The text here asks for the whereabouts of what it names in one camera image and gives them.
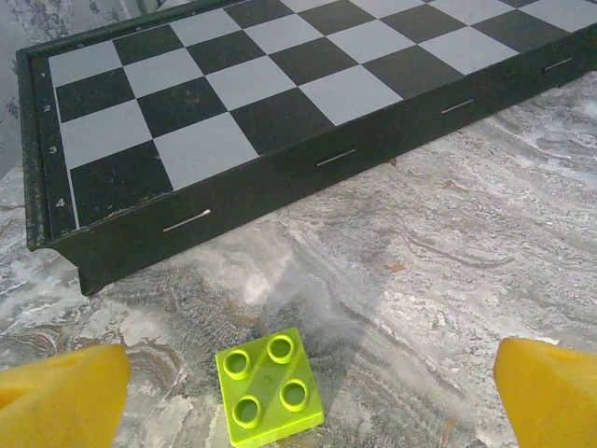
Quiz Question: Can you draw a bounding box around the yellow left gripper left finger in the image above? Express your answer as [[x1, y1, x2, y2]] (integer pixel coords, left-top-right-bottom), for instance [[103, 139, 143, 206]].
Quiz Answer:
[[0, 343, 132, 448]]

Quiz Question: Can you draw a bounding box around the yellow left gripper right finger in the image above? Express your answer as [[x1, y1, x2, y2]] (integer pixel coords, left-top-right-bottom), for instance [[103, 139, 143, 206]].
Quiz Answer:
[[493, 338, 597, 448]]

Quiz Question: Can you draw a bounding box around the lime green toy brick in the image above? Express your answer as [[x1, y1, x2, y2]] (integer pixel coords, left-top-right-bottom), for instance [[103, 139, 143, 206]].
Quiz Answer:
[[215, 327, 326, 443]]

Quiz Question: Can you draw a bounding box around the black and white chessboard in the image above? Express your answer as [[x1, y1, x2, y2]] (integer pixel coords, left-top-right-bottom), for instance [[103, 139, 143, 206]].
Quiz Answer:
[[15, 0, 597, 298]]

